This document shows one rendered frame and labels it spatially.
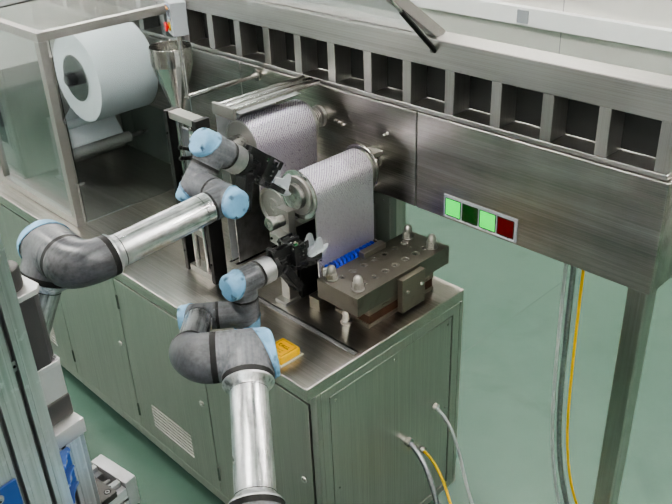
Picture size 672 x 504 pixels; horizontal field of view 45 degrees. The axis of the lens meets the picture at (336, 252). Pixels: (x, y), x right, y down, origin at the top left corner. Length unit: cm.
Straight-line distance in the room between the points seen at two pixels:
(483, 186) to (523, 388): 150
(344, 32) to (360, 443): 120
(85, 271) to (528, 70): 115
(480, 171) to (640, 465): 151
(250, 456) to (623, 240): 103
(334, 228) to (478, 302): 186
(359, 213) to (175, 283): 64
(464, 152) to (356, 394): 73
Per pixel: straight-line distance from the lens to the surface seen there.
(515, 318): 403
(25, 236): 195
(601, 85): 201
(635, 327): 240
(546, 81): 208
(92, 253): 182
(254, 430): 172
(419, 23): 222
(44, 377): 154
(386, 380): 239
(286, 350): 223
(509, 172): 221
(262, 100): 246
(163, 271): 271
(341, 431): 233
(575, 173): 210
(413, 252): 245
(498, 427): 340
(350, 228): 242
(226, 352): 181
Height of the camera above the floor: 224
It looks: 29 degrees down
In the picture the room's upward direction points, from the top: 2 degrees counter-clockwise
